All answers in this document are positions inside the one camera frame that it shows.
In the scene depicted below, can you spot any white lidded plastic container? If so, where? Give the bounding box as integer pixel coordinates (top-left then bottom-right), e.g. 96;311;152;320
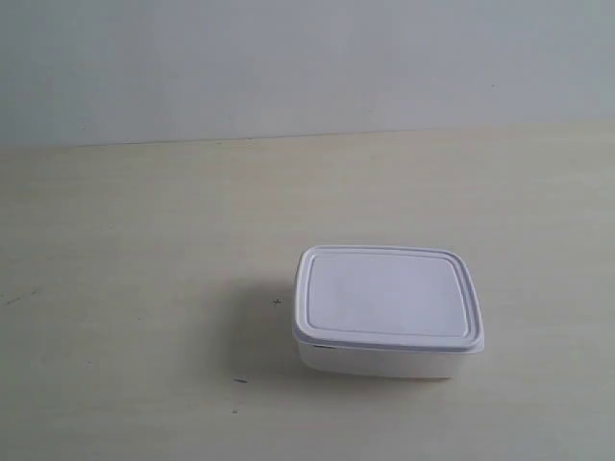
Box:
292;245;484;379

